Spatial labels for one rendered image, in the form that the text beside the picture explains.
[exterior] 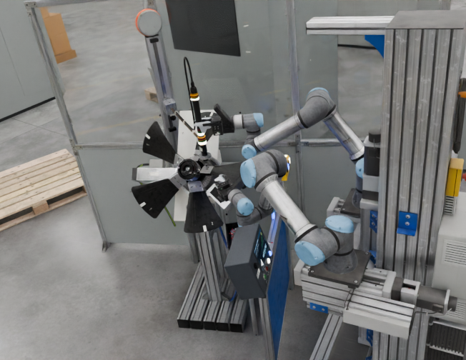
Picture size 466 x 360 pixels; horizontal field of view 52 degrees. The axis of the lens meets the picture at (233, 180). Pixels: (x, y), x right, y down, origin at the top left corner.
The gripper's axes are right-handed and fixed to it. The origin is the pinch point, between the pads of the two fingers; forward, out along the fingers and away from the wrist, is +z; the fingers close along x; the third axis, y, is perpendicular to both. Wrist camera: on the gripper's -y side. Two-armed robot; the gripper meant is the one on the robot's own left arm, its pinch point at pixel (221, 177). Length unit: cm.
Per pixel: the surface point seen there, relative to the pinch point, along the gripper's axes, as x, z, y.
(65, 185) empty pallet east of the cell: 94, 253, 90
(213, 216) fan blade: 19.7, -2.1, 11.5
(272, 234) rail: 34.8, -20.9, -13.2
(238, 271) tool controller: -5, -76, 26
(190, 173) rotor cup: -3.7, 10.5, 13.8
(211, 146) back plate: 0.2, 37.2, -9.5
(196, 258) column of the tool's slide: 113, 80, 15
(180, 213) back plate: 29.0, 26.3, 23.9
